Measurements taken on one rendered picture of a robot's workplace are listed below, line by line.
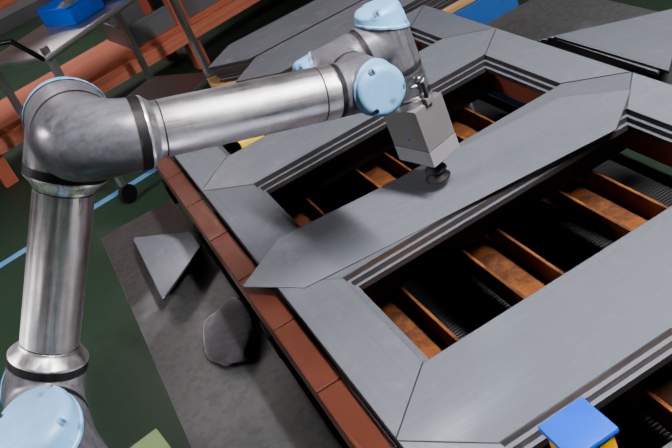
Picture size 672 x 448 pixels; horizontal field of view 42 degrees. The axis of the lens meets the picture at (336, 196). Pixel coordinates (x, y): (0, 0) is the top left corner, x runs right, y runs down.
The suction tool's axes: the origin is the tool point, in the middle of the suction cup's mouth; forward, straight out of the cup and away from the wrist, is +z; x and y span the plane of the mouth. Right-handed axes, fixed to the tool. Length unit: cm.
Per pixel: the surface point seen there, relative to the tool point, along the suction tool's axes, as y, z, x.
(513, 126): -0.4, 1.9, -19.0
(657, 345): -51, 3, 16
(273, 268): 12.8, 1.8, 28.7
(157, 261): 63, 14, 31
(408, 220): -1.4, 1.9, 9.7
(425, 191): 1.8, 1.9, 2.2
